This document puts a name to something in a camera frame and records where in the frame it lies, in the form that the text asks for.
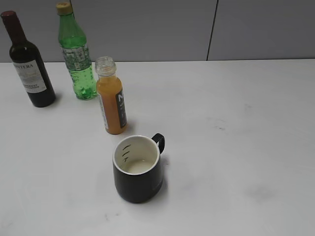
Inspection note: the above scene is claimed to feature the black mug white inside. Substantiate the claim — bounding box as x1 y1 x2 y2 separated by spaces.
112 133 165 204

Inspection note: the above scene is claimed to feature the orange juice bottle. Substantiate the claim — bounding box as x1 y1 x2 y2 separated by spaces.
95 56 127 135

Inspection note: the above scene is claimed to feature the green plastic soda bottle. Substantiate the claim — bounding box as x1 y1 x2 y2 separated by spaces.
56 2 97 100

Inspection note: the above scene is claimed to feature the dark red wine bottle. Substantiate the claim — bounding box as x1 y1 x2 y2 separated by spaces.
0 10 56 108

